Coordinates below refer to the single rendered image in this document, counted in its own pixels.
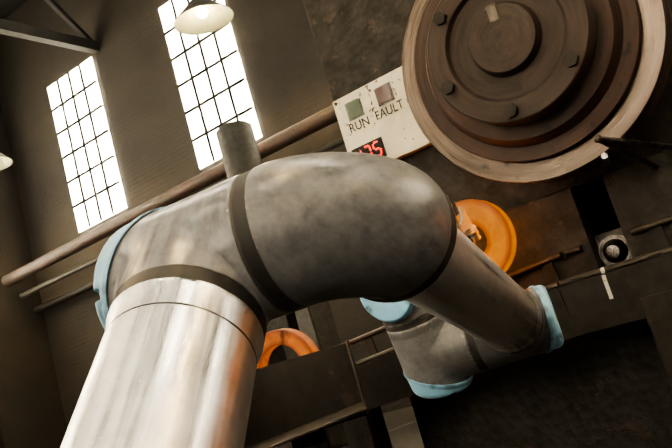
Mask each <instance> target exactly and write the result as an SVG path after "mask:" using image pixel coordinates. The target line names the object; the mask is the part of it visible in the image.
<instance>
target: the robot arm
mask: <svg viewBox="0 0 672 448"><path fill-rule="evenodd" d="M457 215H460V222H458V220H457V218H456V216H457ZM480 239H481V236H480V233H479V231H478V230H477V227H476V226H475V225H474V224H472V222H471V221H470V219H469V217H468V215H467V214H466V212H465V210H464V209H463V208H462V207H459V208H457V206H456V204H455V202H452V203H451V202H450V200H449V198H448V196H447V195H446V194H445V192H444V191H443V190H442V188H441V187H440V186H439V185H438V184H437V183H436V182H435V181H434V180H433V179H432V178H430V177H429V176H428V175H427V174H426V173H424V172H423V171H421V170H420V169H418V168H416V167H415V166H412V165H410V164H408V163H406V162H404V161H402V160H398V159H394V158H390V157H387V156H382V155H377V154H369V153H360V152H318V153H308V154H301V155H295V156H289V157H285V158H281V159H277V160H273V161H269V162H266V163H263V164H261V165H259V166H256V167H254V168H253V169H252V170H250V171H247V172H245V173H242V174H239V175H237V176H235V177H233V178H230V179H228V180H226V181H223V182H221V183H219V184H216V185H214V186H212V187H210V188H207V189H205V190H203V191H200V192H198V193H196V194H193V195H191V196H189V197H187V198H184V199H182V200H180V201H177V202H175V203H173V204H170V205H168V206H166V207H160V208H156V209H153V210H150V211H148V212H146V213H144V214H142V215H140V216H139V217H137V218H135V219H134V220H133V221H132V222H131V223H129V224H127V225H125V226H124V227H122V228H120V229H119V230H118V231H116V232H115V233H114V234H113V235H112V236H111V237H110V238H109V239H108V241H107V242H106V244H105V245H104V247H103V248H102V250H101V252H100V254H99V257H98V260H97V263H96V267H95V272H94V282H93V290H94V291H95V292H98V293H99V295H100V300H98V301H96V303H95V306H96V310H97V313H98V317H99V319H100V322H101V324H102V326H103V328H104V330H105V333H104V335H103V338H102V340H101V343H100V345H99V348H98V351H97V353H96V356H95V358H94V361H93V364H92V366H91V369H90V371H89V374H88V377H87V379H86V382H85V384H84V387H83V389H82V392H81V395H80V397H79V400H78V402H77V405H76V408H75V410H74V413H73V415H72V418H71V420H70V423H69V426H68V428H67V431H66V433H65V436H64V439H63V441H62V444H61V446H60V448H244V444H245V438H246V431H247V425H248V419H249V413H250V406H251V400H252V394H253V388H254V381H255V375H256V369H257V364H258V362H259V360H260V358H261V356H262V353H263V348H264V342H265V336H266V330H267V324H268V323H269V322H270V321H271V320H273V319H276V318H279V317H281V316H284V315H287V314H290V313H293V312H295V311H298V310H301V309H304V308H307V307H309V306H312V305H313V304H317V303H321V302H326V301H331V300H336V299H347V298H360V300H361V302H362V304H363V306H364V308H365V309H366V310H367V311H368V312H369V313H370V314H371V315H372V316H373V317H375V318H376V319H378V320H381V321H383V323H384V326H385V328H386V331H387V333H388V335H389V338H390V340H391V343H392V345H393V347H394V350H395V352H396V354H397V357H398V359H399V362H400V364H401V366H402V369H403V375H404V376H405V378H406V379H407V380H408V382H409V384H410V386H411V388H412V390H413V392H414V393H415V394H416V395H418V396H419V397H422V398H427V399H436V398H443V397H447V396H450V395H451V394H453V393H458V392H460V391H462V390H464V389H465V388H467V387H468V386H469V385H470V384H471V382H472V379H473V375H474V374H477V373H480V372H484V371H485V370H488V369H492V368H495V367H499V366H502V365H505V364H508V363H512V362H515V361H518V360H522V359H525V358H528V357H532V356H535V355H538V354H542V353H550V352H551V351H552V350H554V349H557V348H560V347H561V346H562V345H563V343H564V338H563V334H562V331H561V328H560V325H559V322H558V320H557V317H556V314H555V311H554V308H553V305H552V303H551V300H550V297H549V295H548V292H547V290H546V288H545V287H544V286H543V285H537V286H529V287H528V288H527V289H523V288H521V287H520V286H519V285H518V284H517V283H516V282H515V281H514V280H513V279H512V278H511V277H510V276H509V275H507V274H506V273H505V272H504V271H503V270H502V269H501V268H500V267H499V266H498V265H497V264H496V263H495V262H494V261H492V260H491V259H490V258H489V257H488V256H487V255H486V254H485V253H484V252H483V251H482V250H481V249H480V248H479V247H477V246H476V245H475V243H476V242H477V241H478V240H480Z"/></svg>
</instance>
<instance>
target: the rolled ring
mask: <svg viewBox="0 0 672 448"><path fill-rule="evenodd" d="M279 345H286V346H289V347H290V348H292V349H293V350H294V351H295V352H296V353H297V354H298V355H299V356H302V355H306V354H309V353H312V352H316V351H319V349H318V348H317V346H316V345H315V343H314V342H313V341H312V340H311V339H310V338H309V337H308V336H307V335H306V334H304V333H302V332H301V331H298V330H296V329H292V328H282V329H277V330H273V331H270V332H268V333H266V336H265V342H264V348H263V353H262V356H261V358H260V360H259V362H258V364H257V369H258V368H262V367H265V366H268V361H269V358H270V355H271V353H272V351H273V350H274V349H275V348H276V347H277V346H279Z"/></svg>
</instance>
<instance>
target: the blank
mask: <svg viewBox="0 0 672 448"><path fill-rule="evenodd" d="M455 204H456V206H457V208H459V207H462V208H463V209H464V210H465V212H466V214H467V215H468V217H469V219H470V221H471V222H472V224H474V225H476V226H478V227H479V228H481V229H482V230H483V232H484V233H485V235H486V238H487V247H486V250H485V252H484V253H485V254H486V255H487V256H488V257H489V258H490V259H491V260H492V261H494V262H495V263H496V264H497V265H498V266H499V267H500V268H501V269H502V270H503V271H504V272H506V271H507V270H508V269H509V267H510V266H511V264H512V262H513V260H514V257H515V253H516V247H517V239H516V233H515V229H514V226H513V224H512V222H511V220H510V218H509V217H508V216H507V214H506V213H505V212H504V211H503V210H502V209H501V208H499V207H498V206H496V205H494V204H493V203H490V202H487V201H483V200H474V199H468V200H462V201H459V202H456V203H455Z"/></svg>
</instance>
